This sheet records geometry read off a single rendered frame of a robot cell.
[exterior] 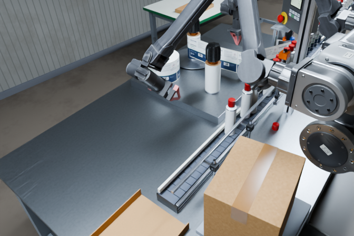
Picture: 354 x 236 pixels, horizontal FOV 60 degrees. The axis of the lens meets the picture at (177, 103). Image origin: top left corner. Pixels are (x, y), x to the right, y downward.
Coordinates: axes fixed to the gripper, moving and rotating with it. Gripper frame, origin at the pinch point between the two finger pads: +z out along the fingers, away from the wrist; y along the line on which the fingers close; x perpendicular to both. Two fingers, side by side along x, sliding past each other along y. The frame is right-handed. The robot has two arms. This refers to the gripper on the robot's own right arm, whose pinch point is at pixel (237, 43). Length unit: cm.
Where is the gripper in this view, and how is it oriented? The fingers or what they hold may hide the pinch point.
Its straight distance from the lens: 167.6
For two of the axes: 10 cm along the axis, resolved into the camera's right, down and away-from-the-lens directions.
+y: -6.5, 4.8, -5.8
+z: 0.7, 8.1, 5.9
